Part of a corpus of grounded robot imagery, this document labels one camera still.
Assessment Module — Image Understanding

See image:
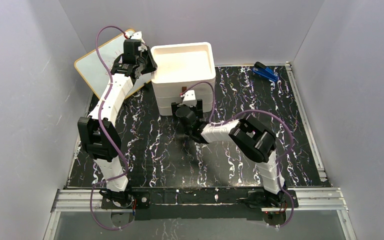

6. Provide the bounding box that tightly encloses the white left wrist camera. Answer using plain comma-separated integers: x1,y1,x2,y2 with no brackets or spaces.
129,31,144,42

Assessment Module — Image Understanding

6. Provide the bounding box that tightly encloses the yellow framed whiteboard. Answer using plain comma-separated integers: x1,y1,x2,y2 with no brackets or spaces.
74,29,153,100

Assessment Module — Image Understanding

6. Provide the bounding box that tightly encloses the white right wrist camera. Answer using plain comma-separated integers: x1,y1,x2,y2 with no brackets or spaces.
181,90,198,107

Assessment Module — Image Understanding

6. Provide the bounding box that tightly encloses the aluminium frame rail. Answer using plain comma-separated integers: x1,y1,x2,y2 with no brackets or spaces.
51,187,348,212

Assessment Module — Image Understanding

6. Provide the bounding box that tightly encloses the white plastic drawer organizer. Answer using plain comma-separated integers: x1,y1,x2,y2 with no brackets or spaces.
150,42,216,116

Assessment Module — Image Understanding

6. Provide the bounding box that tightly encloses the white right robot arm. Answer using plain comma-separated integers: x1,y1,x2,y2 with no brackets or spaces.
171,102,286,202

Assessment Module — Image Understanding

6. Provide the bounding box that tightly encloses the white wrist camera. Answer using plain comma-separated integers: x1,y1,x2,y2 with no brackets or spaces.
181,90,198,107
129,31,144,42

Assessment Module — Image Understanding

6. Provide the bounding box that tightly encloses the blue black stapler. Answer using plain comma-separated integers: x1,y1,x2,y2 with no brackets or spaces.
251,61,279,83

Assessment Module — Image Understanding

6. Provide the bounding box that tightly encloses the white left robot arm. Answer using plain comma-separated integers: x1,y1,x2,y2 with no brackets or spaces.
77,39,157,204

